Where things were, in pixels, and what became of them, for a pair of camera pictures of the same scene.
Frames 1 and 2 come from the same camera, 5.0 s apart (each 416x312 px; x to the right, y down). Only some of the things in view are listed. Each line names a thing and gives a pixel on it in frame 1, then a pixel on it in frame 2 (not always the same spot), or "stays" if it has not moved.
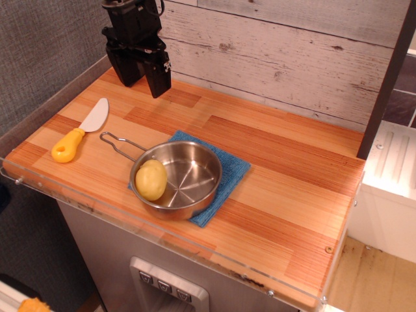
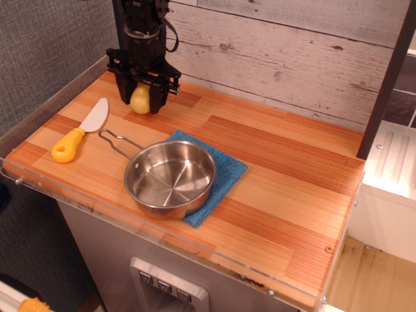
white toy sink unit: [383, 214] stays
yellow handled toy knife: [65, 149] stays
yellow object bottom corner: [33, 305] stays
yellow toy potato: [151, 179] -> [140, 99]
